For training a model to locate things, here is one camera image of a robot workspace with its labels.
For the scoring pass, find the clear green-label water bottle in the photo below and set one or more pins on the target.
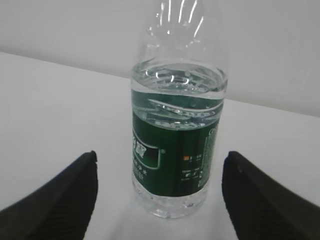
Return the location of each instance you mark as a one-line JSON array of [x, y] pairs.
[[178, 86]]

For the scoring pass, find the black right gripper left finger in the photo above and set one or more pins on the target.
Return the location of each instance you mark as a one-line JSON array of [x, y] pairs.
[[59, 210]]

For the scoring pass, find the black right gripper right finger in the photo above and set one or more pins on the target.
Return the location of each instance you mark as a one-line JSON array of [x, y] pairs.
[[260, 208]]

